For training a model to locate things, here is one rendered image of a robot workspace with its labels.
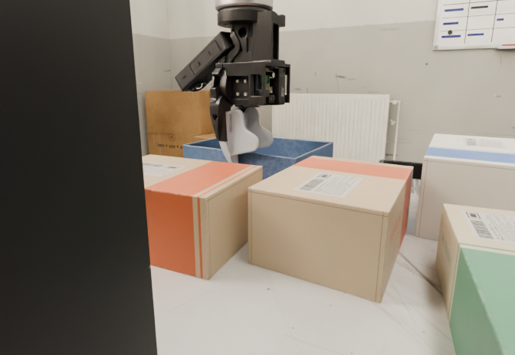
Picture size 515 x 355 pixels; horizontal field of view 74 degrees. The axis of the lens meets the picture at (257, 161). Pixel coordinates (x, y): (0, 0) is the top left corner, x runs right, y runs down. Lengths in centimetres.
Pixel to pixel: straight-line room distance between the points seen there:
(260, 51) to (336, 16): 270
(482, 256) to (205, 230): 20
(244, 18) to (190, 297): 32
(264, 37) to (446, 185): 26
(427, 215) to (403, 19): 269
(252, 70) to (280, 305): 27
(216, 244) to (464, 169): 25
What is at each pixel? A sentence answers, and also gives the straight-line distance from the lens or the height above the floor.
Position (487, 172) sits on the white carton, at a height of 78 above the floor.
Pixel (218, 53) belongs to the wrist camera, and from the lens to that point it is 47.
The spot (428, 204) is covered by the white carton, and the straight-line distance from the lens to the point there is 41.
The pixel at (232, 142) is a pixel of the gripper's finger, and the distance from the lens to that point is 47.
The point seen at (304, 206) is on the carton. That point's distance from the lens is 28.
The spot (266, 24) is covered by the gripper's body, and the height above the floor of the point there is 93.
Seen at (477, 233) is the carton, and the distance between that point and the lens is 30.
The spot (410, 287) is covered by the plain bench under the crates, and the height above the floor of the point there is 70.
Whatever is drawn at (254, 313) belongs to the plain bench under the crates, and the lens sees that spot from 27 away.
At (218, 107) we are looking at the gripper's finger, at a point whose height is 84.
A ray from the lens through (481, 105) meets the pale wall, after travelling 303.
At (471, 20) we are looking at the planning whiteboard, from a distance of 303.
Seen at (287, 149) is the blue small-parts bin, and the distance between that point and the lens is 61.
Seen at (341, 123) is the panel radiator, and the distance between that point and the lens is 297.
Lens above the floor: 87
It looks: 13 degrees down
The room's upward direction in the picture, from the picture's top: straight up
